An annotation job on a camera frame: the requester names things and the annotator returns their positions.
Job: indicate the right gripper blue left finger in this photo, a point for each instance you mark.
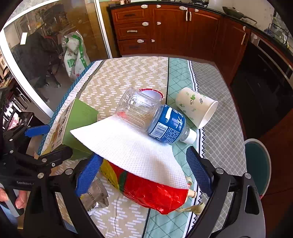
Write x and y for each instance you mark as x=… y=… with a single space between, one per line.
x=86 y=171

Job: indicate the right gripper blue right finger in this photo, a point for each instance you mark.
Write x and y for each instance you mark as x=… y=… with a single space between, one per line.
x=201 y=169

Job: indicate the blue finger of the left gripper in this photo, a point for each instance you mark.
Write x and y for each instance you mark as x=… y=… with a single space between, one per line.
x=38 y=130
x=56 y=157

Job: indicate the white paper towel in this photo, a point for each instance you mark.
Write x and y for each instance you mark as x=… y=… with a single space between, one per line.
x=133 y=151

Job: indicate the green white biscuit box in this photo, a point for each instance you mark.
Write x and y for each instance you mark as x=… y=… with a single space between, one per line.
x=77 y=114

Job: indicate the white floral paper cup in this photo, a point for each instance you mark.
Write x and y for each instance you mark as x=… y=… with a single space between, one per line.
x=197 y=107

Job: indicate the teal white trash bin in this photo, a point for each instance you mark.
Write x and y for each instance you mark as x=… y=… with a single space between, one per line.
x=258 y=164

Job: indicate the wooden kitchen cabinets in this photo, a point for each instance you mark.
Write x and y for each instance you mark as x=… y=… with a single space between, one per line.
x=180 y=30

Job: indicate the person's left hand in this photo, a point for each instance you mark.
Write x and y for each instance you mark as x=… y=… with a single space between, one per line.
x=21 y=200

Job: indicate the silver green snack packet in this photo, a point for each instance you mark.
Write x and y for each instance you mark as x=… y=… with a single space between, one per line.
x=95 y=198

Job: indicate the red yellow snack bag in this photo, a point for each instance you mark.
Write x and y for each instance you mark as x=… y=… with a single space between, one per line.
x=146 y=193

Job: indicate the clear plastic water bottle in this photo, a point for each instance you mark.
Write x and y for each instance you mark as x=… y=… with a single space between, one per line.
x=143 y=110

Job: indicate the white green plastic bag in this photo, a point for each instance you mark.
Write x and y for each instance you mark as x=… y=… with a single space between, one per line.
x=76 y=59

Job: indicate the glass sliding door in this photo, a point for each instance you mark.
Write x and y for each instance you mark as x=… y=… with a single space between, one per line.
x=31 y=44

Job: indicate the black built-in oven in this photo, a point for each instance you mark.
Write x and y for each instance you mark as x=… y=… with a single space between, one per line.
x=262 y=87

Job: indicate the black frying pan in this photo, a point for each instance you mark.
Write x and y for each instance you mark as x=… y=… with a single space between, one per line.
x=235 y=13

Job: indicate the wire dish rack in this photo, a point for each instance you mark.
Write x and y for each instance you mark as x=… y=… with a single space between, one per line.
x=279 y=31

